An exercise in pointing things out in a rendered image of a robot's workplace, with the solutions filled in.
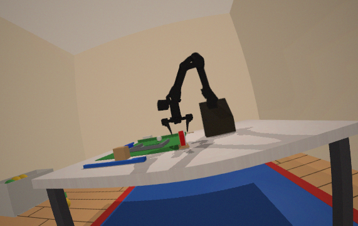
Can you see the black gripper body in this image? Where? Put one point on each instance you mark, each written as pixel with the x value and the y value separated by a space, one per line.
pixel 176 116

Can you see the green putting mat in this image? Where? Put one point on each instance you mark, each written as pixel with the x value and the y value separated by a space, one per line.
pixel 172 145

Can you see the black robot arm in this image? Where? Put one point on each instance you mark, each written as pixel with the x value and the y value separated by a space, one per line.
pixel 175 92

